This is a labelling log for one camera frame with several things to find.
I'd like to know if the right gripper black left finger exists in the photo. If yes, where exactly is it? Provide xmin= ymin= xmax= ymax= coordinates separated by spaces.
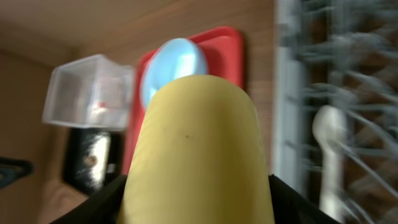
xmin=51 ymin=175 xmax=127 ymax=224

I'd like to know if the red plastic tray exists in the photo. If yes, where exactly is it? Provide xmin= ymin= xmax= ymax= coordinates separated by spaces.
xmin=121 ymin=27 xmax=244 ymax=175

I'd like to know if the large light blue plate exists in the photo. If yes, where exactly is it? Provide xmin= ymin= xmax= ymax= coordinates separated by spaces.
xmin=140 ymin=38 xmax=208 ymax=109

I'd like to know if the clear plastic bin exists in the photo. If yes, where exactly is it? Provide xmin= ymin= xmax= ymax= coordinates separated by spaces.
xmin=42 ymin=54 xmax=134 ymax=130

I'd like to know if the spilled white rice pile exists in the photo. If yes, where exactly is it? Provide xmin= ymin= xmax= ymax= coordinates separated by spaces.
xmin=85 ymin=132 xmax=111 ymax=191

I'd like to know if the yellow plastic cup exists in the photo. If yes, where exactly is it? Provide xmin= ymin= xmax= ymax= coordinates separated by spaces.
xmin=118 ymin=75 xmax=274 ymax=223

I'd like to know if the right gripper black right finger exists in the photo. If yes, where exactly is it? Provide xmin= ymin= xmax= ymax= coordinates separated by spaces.
xmin=268 ymin=174 xmax=339 ymax=224

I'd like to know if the brown food scrap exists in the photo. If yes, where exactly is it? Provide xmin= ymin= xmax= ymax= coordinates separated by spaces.
xmin=83 ymin=155 xmax=97 ymax=167

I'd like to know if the black plastic tray bin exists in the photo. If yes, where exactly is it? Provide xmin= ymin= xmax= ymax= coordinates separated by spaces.
xmin=62 ymin=128 xmax=124 ymax=196

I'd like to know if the white plastic spoon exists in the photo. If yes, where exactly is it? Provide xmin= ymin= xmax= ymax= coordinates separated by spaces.
xmin=312 ymin=105 xmax=346 ymax=223

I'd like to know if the grey dishwasher rack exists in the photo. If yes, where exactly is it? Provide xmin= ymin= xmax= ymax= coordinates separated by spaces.
xmin=272 ymin=0 xmax=397 ymax=223

